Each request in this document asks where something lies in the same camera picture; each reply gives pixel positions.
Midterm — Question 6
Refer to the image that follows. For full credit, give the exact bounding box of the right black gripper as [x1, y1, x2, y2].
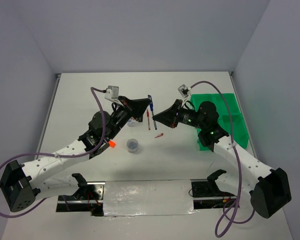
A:
[153, 98, 206, 129]

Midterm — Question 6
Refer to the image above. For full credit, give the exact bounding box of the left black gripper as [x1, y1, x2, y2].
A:
[107, 97, 151, 141]

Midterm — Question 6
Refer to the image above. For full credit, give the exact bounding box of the red gel pen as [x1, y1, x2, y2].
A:
[146, 109, 151, 131]

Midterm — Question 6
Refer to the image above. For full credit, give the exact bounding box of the blue gel pen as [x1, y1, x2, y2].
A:
[147, 94, 158, 130]

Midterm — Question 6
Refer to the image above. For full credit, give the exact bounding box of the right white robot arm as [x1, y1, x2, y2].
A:
[153, 99, 292, 219]

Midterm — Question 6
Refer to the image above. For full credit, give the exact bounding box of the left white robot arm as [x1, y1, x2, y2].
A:
[0, 96, 150, 218]

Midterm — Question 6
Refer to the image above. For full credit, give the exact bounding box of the clear blue-cap glue bottle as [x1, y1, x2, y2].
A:
[127, 119, 136, 127]

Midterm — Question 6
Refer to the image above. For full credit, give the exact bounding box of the clear jar of pins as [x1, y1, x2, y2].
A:
[126, 138, 139, 153]

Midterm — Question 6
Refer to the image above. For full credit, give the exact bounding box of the orange cap highlighter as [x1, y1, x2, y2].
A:
[108, 140, 116, 148]

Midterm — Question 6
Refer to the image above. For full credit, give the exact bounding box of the green divided plastic tray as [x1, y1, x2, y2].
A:
[189, 92, 249, 152]

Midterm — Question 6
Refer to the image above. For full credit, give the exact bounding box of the silver tape sheet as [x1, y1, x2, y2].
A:
[103, 179, 196, 217]

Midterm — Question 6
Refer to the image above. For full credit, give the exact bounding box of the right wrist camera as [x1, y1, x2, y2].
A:
[177, 84, 191, 99]

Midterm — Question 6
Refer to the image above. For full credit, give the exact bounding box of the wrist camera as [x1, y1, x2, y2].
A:
[177, 84, 191, 99]
[104, 85, 120, 101]

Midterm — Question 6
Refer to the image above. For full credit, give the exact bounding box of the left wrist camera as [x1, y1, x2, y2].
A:
[104, 85, 120, 101]

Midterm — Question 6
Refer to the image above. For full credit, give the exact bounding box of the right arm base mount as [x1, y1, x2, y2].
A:
[188, 169, 237, 210]

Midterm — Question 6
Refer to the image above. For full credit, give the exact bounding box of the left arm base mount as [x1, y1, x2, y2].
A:
[56, 173, 105, 217]

